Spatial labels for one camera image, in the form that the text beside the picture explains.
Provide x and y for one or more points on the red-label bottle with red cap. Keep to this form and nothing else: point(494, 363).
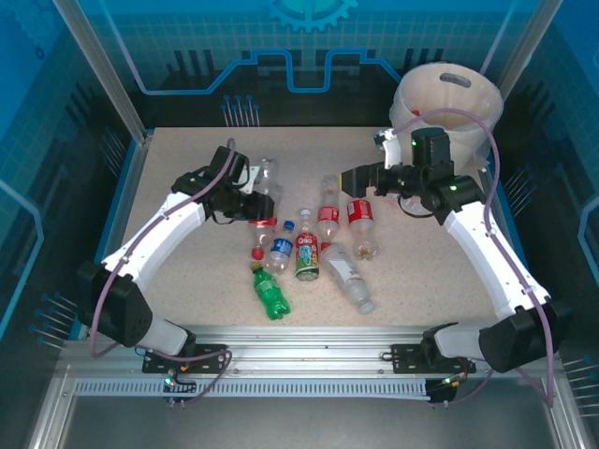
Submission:
point(259, 238)

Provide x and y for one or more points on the clear unlabelled plastic bottle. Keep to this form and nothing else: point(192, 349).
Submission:
point(267, 175)

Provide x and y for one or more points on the red-label bottle brown residue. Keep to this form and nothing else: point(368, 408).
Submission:
point(360, 212)

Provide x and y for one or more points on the blue-label bottle with blue cap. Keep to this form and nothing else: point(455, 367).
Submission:
point(281, 248)

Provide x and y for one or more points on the slim red-label clear bottle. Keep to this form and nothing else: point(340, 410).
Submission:
point(327, 215)

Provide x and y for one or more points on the Qoo cartoon label bottle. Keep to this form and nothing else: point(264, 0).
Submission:
point(307, 255)

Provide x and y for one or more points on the green plastic bottle yellow cap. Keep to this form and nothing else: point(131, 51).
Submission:
point(271, 294)

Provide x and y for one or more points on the white-label clear bottle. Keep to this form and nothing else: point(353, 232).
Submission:
point(346, 273)

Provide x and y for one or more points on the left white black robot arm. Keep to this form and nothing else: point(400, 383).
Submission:
point(154, 234)

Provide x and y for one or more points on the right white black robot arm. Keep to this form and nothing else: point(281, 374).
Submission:
point(477, 243)

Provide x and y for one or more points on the white plastic bin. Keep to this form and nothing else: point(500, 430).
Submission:
point(468, 93)

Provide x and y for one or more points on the black base electronics board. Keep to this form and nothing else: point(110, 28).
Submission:
point(180, 386)
point(440, 388)

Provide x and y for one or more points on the grey metal base tray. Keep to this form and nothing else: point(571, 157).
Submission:
point(299, 421)

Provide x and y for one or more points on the aluminium table side rail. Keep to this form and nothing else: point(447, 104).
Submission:
point(133, 178)
point(507, 224)

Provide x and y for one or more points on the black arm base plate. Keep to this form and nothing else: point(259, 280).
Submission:
point(404, 357)
point(210, 351)

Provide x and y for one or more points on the aluminium front rail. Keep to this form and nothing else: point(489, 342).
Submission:
point(304, 341)

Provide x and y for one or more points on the aluminium frame post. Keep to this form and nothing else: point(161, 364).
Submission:
point(100, 70)
point(529, 42)

